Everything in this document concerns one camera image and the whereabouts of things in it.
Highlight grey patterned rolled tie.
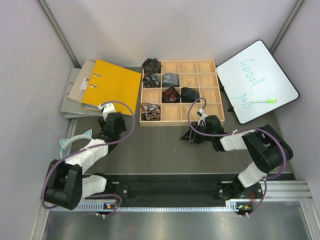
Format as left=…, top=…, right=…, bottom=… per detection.
left=162, top=73, right=180, bottom=88

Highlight navy floral long tie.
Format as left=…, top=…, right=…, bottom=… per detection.
left=142, top=74, right=161, bottom=88

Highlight red black rolled tie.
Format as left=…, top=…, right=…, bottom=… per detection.
left=162, top=87, right=180, bottom=104

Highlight grey slotted cable duct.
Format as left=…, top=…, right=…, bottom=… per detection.
left=49, top=198, right=255, bottom=213

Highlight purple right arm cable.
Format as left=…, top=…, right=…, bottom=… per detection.
left=187, top=97, right=287, bottom=218

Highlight orange floral rolled tie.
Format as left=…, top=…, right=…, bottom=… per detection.
left=140, top=102, right=161, bottom=121

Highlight green marker pen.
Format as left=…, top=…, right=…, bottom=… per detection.
left=251, top=99, right=277, bottom=104

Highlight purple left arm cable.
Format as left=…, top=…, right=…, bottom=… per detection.
left=41, top=100, right=136, bottom=218

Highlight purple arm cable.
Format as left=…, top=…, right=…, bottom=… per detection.
left=187, top=97, right=287, bottom=218
left=41, top=100, right=136, bottom=218

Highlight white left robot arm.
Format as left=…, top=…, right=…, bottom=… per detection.
left=41, top=112, right=127, bottom=210

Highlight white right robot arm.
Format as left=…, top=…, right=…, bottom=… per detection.
left=180, top=115, right=294, bottom=198

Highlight teal cat-ear headphones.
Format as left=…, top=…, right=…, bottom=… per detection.
left=58, top=129, right=95, bottom=161

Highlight small whiteboard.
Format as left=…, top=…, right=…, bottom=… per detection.
left=216, top=40, right=300, bottom=124

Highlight dark maroon rolled tie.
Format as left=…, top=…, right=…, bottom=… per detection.
left=142, top=58, right=162, bottom=74

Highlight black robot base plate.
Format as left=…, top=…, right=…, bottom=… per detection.
left=111, top=181, right=263, bottom=201

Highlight dark blue rolled tie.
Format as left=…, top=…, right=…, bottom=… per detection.
left=180, top=87, right=200, bottom=103

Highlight wooden grid organizer box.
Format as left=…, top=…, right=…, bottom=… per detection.
left=139, top=59, right=225, bottom=127

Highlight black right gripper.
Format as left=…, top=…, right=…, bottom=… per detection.
left=181, top=122, right=214, bottom=144

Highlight yellow ring binder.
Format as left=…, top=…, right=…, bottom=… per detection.
left=81, top=59, right=142, bottom=113

